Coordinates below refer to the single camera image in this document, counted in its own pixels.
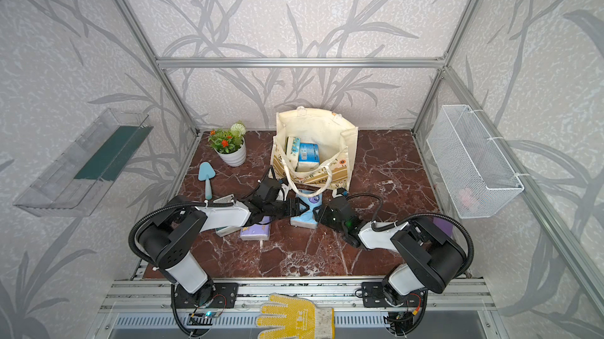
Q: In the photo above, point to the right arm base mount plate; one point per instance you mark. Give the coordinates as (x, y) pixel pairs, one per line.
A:
(375, 295)

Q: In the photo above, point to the purple tissue pack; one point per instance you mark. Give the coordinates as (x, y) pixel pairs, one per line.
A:
(257, 232)

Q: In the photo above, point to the cream floral canvas tote bag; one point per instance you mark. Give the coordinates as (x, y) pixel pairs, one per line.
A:
(337, 140)

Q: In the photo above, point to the potted plant white pot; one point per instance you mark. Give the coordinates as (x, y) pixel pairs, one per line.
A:
(229, 144)

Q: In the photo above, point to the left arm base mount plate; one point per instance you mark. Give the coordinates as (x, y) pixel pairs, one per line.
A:
(218, 295)

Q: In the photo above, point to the yellow knit work glove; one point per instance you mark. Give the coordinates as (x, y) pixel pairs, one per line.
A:
(292, 317)

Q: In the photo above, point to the white wire mesh basket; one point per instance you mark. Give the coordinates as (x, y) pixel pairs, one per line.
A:
(478, 177)

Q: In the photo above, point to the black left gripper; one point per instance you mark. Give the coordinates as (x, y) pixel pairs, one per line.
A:
(296, 207)

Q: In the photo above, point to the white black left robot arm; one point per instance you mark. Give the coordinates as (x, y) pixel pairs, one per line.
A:
(164, 237)

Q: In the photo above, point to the teal small shovel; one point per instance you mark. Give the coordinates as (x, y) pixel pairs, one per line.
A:
(205, 174)

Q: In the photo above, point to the clear acrylic wall shelf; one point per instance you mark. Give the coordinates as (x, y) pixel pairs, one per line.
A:
(77, 181)

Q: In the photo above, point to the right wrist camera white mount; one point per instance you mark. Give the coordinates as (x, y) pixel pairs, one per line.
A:
(339, 192)

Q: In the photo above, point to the purple pink small shovel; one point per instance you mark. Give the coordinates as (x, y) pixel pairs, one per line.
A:
(444, 225)

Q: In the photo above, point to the light blue cartoon tissue pack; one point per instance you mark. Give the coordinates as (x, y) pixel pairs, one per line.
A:
(306, 218)

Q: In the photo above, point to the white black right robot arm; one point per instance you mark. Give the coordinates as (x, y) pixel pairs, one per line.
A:
(435, 248)

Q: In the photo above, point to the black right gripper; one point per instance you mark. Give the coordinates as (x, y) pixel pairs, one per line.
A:
(321, 217)

